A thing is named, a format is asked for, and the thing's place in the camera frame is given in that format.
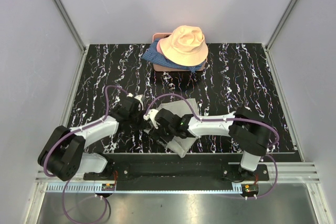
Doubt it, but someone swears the grey cloth napkin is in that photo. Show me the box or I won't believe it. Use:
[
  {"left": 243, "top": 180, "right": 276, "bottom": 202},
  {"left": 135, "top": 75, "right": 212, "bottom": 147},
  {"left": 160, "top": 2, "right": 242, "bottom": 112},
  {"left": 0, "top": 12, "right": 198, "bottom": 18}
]
[{"left": 144, "top": 98, "right": 199, "bottom": 158}]

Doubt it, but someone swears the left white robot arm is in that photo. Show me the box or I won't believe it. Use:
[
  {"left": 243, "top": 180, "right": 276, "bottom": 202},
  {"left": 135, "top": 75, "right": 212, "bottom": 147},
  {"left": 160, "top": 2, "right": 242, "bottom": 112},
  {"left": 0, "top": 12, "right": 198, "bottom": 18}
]
[{"left": 37, "top": 94, "right": 145, "bottom": 182}]

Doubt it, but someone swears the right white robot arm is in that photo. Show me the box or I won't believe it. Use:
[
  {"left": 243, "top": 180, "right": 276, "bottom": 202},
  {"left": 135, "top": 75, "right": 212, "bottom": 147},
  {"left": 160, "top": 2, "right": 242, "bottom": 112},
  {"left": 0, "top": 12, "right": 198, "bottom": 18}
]
[{"left": 144, "top": 108, "right": 274, "bottom": 180}]

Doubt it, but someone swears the pink plastic tray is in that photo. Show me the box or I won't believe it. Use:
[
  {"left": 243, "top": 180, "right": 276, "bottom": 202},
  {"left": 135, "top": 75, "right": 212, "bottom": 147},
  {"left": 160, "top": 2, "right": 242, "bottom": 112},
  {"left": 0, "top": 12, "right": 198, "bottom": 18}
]
[{"left": 152, "top": 33, "right": 207, "bottom": 72}]

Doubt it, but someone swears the blue patterned cloth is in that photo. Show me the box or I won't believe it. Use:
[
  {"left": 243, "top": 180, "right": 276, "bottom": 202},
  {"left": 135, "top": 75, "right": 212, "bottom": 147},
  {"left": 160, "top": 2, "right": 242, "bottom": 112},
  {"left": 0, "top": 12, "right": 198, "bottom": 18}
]
[{"left": 142, "top": 39, "right": 207, "bottom": 73}]

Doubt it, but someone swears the peach bucket hat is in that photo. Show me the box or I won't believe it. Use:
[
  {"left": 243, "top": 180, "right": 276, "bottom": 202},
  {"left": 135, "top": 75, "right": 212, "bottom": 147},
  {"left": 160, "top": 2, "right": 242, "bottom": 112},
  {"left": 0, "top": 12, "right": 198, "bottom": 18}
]
[{"left": 159, "top": 25, "right": 208, "bottom": 67}]

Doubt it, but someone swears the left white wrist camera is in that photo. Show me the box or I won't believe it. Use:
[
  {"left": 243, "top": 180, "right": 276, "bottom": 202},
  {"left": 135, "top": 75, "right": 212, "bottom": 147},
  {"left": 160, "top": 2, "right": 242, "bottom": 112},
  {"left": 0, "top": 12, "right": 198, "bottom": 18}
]
[{"left": 127, "top": 93, "right": 145, "bottom": 110}]

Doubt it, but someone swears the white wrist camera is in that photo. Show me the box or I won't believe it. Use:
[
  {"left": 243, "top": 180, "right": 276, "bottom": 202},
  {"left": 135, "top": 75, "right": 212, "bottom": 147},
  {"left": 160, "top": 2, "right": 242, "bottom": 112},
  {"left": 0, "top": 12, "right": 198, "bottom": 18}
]
[
  {"left": 143, "top": 109, "right": 159, "bottom": 129},
  {"left": 127, "top": 93, "right": 145, "bottom": 110}
]

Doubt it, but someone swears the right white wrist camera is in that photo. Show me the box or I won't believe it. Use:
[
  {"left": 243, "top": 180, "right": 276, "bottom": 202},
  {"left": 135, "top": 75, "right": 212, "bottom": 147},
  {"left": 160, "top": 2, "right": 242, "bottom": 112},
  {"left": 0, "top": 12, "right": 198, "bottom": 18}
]
[{"left": 143, "top": 109, "right": 159, "bottom": 129}]

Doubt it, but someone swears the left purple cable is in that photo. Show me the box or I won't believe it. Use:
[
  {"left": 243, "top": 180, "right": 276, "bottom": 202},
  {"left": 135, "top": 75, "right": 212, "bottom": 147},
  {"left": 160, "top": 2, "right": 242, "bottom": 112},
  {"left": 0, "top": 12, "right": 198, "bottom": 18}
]
[{"left": 43, "top": 84, "right": 134, "bottom": 222}]

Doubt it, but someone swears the white slotted cable duct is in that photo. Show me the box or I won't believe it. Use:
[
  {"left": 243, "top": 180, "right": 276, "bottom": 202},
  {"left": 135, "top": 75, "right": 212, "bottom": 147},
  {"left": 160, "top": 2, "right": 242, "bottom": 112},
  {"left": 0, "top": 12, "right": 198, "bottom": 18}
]
[{"left": 46, "top": 183, "right": 116, "bottom": 193}]

